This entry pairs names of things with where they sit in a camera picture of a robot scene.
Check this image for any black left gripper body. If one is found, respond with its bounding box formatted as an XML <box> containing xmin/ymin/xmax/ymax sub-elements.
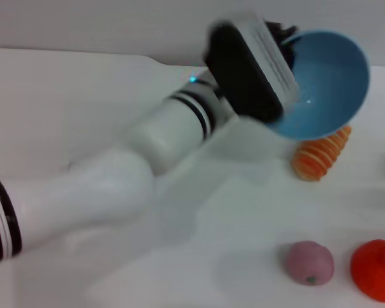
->
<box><xmin>264</xmin><ymin>21</ymin><xmax>299</xmax><ymax>70</ymax></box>

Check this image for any blue bowl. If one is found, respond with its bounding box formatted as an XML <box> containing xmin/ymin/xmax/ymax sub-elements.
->
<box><xmin>264</xmin><ymin>30</ymin><xmax>372</xmax><ymax>141</ymax></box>

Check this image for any pink toy peach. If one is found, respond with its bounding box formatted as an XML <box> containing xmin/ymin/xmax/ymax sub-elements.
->
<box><xmin>284</xmin><ymin>241</ymin><xmax>335</xmax><ymax>287</ymax></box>

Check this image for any orange striped toy bread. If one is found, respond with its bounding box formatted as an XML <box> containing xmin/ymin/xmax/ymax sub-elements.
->
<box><xmin>291</xmin><ymin>124</ymin><xmax>353</xmax><ymax>182</ymax></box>

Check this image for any red toy fruit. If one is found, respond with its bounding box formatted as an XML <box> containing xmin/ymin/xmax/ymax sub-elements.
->
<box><xmin>350</xmin><ymin>239</ymin><xmax>385</xmax><ymax>303</ymax></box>

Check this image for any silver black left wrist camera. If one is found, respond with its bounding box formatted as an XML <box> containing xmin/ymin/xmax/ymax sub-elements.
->
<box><xmin>203</xmin><ymin>12</ymin><xmax>301</xmax><ymax>125</ymax></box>

